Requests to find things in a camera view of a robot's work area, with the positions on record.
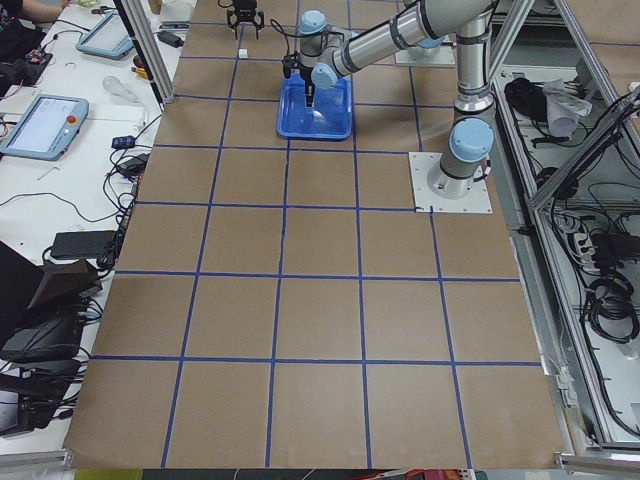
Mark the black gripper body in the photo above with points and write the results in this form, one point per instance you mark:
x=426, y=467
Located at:
x=308, y=75
x=243, y=9

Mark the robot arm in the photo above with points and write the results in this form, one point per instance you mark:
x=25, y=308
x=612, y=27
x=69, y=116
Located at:
x=328, y=53
x=244, y=4

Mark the blue plastic tray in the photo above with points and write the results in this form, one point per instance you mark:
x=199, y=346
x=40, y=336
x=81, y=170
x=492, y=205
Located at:
x=329, y=118

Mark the black power adapter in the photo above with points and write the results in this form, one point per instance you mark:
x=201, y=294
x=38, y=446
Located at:
x=170, y=39

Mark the teach pendant far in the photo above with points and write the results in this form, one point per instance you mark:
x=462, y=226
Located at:
x=108, y=39

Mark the teach pendant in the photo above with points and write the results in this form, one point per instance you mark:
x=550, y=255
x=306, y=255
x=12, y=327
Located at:
x=46, y=130
x=108, y=39

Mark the teach pendant near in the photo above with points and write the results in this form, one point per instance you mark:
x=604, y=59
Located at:
x=46, y=130

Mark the aluminium frame post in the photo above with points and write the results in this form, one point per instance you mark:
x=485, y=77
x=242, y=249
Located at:
x=138, y=27

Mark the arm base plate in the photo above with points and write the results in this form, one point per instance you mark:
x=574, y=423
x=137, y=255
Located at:
x=435, y=192

